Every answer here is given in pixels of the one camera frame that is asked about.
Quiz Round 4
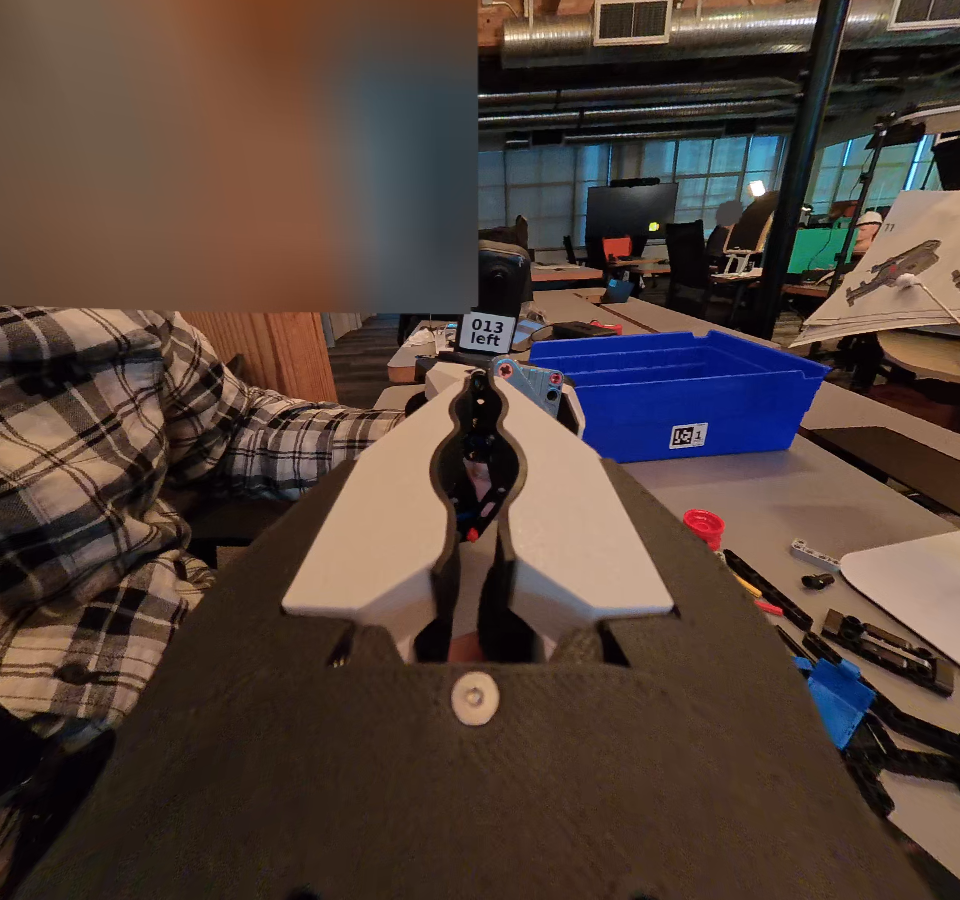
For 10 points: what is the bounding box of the blue storage bin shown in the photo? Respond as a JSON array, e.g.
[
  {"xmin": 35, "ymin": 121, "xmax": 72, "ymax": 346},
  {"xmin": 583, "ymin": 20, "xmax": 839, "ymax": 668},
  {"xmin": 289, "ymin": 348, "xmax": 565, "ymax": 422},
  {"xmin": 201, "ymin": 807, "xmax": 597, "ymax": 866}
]
[{"xmin": 528, "ymin": 329, "xmax": 832, "ymax": 464}]

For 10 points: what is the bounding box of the silver ventilation duct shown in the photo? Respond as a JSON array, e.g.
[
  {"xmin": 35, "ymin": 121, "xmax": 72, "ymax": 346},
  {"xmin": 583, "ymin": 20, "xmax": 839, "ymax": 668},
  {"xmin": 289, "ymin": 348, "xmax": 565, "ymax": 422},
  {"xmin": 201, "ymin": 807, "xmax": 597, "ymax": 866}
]
[{"xmin": 501, "ymin": 0, "xmax": 960, "ymax": 70}]

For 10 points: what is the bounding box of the wooden-edged table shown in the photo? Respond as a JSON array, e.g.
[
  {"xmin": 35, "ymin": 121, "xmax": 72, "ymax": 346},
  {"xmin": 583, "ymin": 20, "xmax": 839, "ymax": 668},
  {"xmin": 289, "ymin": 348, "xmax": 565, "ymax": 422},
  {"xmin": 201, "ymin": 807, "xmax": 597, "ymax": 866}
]
[{"xmin": 387, "ymin": 289, "xmax": 783, "ymax": 385}]

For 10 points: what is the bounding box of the instruction booklet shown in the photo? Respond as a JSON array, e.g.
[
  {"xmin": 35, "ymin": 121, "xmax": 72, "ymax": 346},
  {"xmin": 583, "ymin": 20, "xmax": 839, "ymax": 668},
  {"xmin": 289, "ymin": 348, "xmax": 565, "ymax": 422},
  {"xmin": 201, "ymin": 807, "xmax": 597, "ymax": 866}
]
[{"xmin": 791, "ymin": 190, "xmax": 960, "ymax": 348}]

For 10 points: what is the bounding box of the blue toy panel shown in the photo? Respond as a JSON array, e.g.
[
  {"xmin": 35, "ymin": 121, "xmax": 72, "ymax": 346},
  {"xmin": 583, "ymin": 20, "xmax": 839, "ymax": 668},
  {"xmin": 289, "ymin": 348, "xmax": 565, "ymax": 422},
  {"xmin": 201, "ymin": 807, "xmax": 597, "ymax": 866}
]
[{"xmin": 795, "ymin": 656, "xmax": 880, "ymax": 753}]

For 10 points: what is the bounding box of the black toy frame piece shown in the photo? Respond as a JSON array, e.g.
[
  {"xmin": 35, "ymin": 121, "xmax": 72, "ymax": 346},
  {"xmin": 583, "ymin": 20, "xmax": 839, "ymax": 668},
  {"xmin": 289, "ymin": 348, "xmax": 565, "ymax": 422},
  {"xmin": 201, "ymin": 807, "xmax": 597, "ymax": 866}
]
[{"xmin": 821, "ymin": 609, "xmax": 957, "ymax": 699}]

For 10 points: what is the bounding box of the long black toy beam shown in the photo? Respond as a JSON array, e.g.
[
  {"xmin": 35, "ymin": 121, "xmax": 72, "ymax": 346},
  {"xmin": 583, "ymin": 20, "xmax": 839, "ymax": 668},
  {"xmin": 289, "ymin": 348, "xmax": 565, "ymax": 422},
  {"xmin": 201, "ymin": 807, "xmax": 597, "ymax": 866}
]
[{"xmin": 723, "ymin": 549, "xmax": 816, "ymax": 633}]

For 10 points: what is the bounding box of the person's plaid shirt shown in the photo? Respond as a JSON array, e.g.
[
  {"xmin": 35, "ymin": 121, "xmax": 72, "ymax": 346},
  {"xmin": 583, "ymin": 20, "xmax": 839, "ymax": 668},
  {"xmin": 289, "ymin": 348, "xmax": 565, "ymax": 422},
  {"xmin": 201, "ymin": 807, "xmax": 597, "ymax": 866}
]
[{"xmin": 0, "ymin": 306, "xmax": 331, "ymax": 867}]

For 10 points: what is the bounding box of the tan wooden board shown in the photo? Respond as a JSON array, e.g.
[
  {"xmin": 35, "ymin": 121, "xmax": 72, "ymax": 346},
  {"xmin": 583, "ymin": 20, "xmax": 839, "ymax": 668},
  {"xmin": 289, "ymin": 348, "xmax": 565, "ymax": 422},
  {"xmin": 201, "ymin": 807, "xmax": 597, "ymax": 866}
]
[{"xmin": 877, "ymin": 330, "xmax": 960, "ymax": 385}]

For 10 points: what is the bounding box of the person's left forearm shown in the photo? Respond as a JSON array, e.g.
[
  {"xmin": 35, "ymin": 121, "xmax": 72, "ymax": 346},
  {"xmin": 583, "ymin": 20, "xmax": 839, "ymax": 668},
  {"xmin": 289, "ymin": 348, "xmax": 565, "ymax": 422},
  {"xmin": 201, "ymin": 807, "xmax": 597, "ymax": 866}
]
[{"xmin": 217, "ymin": 383, "xmax": 411, "ymax": 501}]

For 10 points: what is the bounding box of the red toy wheel hub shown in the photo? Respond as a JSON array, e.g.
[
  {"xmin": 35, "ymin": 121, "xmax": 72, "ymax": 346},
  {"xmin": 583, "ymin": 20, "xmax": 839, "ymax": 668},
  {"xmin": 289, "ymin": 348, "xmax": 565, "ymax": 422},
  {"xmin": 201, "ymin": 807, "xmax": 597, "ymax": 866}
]
[{"xmin": 682, "ymin": 509, "xmax": 727, "ymax": 551}]

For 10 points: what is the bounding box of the white book stand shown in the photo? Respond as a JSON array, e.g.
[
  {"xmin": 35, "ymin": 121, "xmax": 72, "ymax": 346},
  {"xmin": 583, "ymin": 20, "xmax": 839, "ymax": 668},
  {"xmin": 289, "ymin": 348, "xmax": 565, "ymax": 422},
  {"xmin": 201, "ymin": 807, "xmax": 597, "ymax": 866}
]
[{"xmin": 840, "ymin": 531, "xmax": 960, "ymax": 666}]

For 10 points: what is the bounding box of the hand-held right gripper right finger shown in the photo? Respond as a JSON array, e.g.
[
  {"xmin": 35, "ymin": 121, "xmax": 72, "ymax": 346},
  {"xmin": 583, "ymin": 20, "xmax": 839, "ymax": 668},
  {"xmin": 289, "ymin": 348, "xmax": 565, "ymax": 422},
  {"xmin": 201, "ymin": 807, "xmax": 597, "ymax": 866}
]
[{"xmin": 477, "ymin": 374, "xmax": 676, "ymax": 663}]

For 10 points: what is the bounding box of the black monitor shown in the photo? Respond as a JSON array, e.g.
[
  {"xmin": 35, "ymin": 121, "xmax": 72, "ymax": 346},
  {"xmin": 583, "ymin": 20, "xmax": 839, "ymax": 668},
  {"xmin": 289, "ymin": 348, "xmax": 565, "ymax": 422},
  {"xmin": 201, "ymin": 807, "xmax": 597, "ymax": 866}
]
[{"xmin": 586, "ymin": 182, "xmax": 681, "ymax": 243}]

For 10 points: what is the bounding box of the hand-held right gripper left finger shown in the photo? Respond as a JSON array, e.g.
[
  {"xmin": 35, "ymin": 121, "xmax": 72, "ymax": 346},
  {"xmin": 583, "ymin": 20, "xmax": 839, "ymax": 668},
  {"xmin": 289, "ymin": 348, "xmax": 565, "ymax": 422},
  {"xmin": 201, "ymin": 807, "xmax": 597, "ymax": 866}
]
[{"xmin": 279, "ymin": 374, "xmax": 472, "ymax": 665}]

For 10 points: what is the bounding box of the black angled toy beam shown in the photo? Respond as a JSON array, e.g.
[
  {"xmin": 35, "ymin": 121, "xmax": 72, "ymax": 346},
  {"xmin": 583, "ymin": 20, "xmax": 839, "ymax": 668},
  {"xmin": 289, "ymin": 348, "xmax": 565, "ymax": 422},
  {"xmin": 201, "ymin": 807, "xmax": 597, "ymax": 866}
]
[
  {"xmin": 843, "ymin": 743, "xmax": 960, "ymax": 820},
  {"xmin": 870, "ymin": 698, "xmax": 960, "ymax": 760}
]

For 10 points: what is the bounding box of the toy brick motor assembly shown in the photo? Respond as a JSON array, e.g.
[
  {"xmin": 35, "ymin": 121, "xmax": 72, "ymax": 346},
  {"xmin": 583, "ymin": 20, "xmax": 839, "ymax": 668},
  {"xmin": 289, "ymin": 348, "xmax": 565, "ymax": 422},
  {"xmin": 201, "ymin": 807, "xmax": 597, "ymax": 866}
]
[{"xmin": 450, "ymin": 359, "xmax": 567, "ymax": 543}]

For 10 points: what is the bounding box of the white vent grille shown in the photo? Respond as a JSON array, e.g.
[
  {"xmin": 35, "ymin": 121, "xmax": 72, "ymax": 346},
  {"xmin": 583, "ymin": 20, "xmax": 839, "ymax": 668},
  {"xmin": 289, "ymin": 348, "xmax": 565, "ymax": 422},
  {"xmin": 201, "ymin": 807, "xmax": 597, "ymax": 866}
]
[
  {"xmin": 888, "ymin": 0, "xmax": 960, "ymax": 33},
  {"xmin": 592, "ymin": 0, "xmax": 675, "ymax": 47}
]

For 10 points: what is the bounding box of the grey desk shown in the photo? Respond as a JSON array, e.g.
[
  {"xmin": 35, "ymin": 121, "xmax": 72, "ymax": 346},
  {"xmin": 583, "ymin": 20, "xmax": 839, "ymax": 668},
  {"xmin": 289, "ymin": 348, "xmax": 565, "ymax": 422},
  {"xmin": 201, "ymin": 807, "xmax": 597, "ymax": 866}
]
[{"xmin": 372, "ymin": 360, "xmax": 960, "ymax": 882}]

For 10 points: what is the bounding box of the tall black chair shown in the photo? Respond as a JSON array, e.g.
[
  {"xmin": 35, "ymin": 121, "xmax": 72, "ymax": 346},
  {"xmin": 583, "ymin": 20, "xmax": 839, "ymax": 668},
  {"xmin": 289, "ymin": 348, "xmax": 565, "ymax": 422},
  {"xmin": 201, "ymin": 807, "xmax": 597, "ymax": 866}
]
[{"xmin": 666, "ymin": 220, "xmax": 711, "ymax": 310}]

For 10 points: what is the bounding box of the black metal pole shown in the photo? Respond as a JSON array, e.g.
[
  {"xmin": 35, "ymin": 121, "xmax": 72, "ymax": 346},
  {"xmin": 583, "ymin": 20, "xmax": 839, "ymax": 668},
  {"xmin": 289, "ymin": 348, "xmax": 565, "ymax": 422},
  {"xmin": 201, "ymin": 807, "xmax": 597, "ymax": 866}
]
[{"xmin": 750, "ymin": 0, "xmax": 869, "ymax": 340}]

